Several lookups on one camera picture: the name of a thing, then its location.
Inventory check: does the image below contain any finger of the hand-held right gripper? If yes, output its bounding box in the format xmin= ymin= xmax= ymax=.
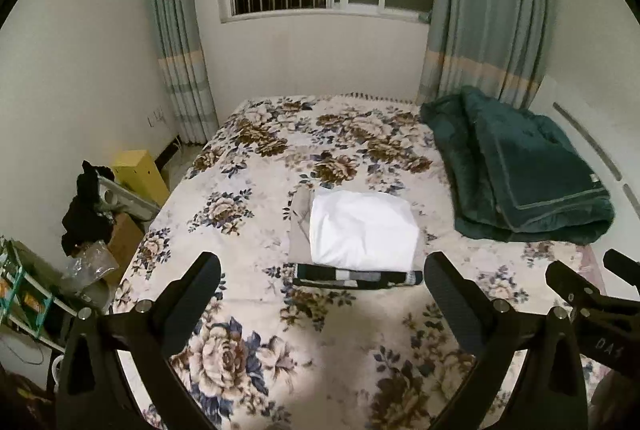
xmin=545 ymin=260 xmax=608 ymax=326
xmin=602 ymin=249 xmax=640 ymax=281

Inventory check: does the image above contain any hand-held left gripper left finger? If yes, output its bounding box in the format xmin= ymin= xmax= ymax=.
xmin=54 ymin=251 xmax=222 ymax=430

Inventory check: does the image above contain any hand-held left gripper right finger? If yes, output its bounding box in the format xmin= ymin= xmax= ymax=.
xmin=423 ymin=251 xmax=588 ymax=430

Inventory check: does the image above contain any white t-shirt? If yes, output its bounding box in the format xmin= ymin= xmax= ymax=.
xmin=309 ymin=186 xmax=421 ymax=271

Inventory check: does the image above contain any cardboard box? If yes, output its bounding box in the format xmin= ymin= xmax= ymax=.
xmin=107 ymin=212 xmax=146 ymax=271

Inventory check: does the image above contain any black striped folded garment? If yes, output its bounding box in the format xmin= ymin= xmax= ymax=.
xmin=291 ymin=262 xmax=425 ymax=289

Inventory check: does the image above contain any floral bedspread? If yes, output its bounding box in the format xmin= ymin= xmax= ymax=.
xmin=112 ymin=94 xmax=608 ymax=430

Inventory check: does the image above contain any clear plastic bag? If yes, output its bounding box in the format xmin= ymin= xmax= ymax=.
xmin=61 ymin=241 xmax=120 ymax=295

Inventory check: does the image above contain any grey metal rack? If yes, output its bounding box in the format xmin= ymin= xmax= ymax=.
xmin=97 ymin=175 xmax=161 ymax=221

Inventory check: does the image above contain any white headboard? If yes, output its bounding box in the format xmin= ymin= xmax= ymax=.
xmin=530 ymin=74 xmax=640 ymax=261

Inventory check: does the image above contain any dark green blanket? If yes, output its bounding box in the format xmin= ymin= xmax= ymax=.
xmin=419 ymin=84 xmax=616 ymax=245

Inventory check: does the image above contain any beige folded garment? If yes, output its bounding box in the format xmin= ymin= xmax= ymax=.
xmin=289 ymin=187 xmax=321 ymax=267

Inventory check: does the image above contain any yellow box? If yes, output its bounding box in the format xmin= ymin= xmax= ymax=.
xmin=111 ymin=150 xmax=171 ymax=208

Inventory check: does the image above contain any black cloth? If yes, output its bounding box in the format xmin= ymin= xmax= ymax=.
xmin=61 ymin=161 xmax=117 ymax=255

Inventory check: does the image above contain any green shelf rack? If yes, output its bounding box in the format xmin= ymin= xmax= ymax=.
xmin=0 ymin=237 xmax=81 ymax=341

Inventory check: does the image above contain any grey-green striped curtain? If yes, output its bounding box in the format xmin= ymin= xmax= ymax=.
xmin=150 ymin=0 xmax=219 ymax=145
xmin=416 ymin=0 xmax=556 ymax=111

